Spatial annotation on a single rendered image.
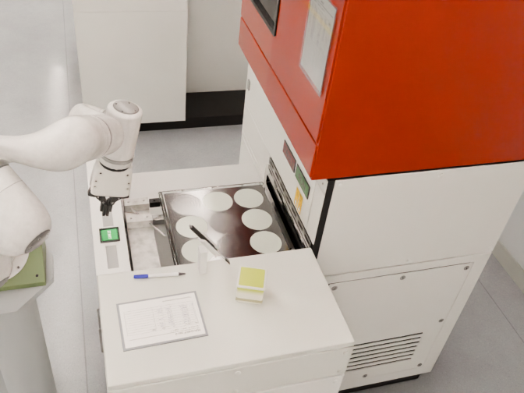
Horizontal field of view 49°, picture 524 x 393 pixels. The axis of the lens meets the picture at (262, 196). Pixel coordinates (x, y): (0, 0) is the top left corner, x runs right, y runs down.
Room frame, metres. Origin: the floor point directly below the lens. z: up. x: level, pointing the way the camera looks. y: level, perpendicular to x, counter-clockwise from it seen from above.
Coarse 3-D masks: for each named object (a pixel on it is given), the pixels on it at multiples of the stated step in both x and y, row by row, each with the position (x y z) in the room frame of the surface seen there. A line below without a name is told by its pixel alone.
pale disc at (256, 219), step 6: (252, 210) 1.46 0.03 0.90; (258, 210) 1.46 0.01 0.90; (246, 216) 1.42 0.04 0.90; (252, 216) 1.43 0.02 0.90; (258, 216) 1.43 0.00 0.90; (264, 216) 1.43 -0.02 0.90; (270, 216) 1.44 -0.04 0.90; (246, 222) 1.39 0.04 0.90; (252, 222) 1.40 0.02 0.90; (258, 222) 1.40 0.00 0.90; (264, 222) 1.40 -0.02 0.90; (270, 222) 1.41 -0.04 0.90; (252, 228) 1.37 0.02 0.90; (258, 228) 1.37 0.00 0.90; (264, 228) 1.37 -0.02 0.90
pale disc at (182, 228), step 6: (186, 216) 1.38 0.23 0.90; (192, 216) 1.39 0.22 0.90; (180, 222) 1.35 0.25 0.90; (186, 222) 1.35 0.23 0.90; (192, 222) 1.36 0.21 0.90; (198, 222) 1.36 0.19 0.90; (204, 222) 1.37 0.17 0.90; (180, 228) 1.32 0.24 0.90; (186, 228) 1.33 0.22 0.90; (198, 228) 1.33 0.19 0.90; (204, 228) 1.34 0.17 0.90; (180, 234) 1.30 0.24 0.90; (186, 234) 1.30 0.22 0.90; (192, 234) 1.30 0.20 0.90
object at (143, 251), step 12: (132, 228) 1.31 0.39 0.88; (144, 228) 1.32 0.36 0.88; (132, 240) 1.26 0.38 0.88; (144, 240) 1.27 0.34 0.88; (132, 252) 1.21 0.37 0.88; (144, 252) 1.22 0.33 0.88; (156, 252) 1.23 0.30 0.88; (132, 264) 1.18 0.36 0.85; (144, 264) 1.17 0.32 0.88; (156, 264) 1.18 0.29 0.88
